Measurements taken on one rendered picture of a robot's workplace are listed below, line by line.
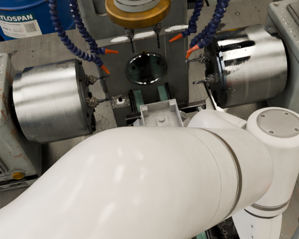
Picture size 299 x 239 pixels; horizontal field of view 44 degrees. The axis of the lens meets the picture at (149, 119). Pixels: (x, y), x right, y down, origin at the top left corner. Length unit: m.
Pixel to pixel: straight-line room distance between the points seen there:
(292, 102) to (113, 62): 0.60
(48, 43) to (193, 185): 1.66
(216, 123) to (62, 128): 0.74
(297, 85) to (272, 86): 0.08
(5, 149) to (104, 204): 1.01
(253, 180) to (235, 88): 0.80
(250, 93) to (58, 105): 0.58
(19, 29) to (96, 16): 1.45
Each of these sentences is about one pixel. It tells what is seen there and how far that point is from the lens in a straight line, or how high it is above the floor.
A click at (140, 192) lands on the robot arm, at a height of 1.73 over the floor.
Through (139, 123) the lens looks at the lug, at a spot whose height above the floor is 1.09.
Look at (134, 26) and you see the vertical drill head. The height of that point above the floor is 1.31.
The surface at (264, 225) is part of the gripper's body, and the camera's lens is 0.63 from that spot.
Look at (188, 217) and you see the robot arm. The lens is 0.24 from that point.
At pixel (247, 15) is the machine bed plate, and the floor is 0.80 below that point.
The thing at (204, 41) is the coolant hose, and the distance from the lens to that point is 1.05.
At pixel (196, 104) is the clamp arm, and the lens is 1.16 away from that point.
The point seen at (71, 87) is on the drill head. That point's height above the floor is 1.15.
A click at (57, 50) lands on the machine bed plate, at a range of 1.81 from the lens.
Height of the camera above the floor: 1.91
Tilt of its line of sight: 52 degrees down
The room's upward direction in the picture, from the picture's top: 9 degrees counter-clockwise
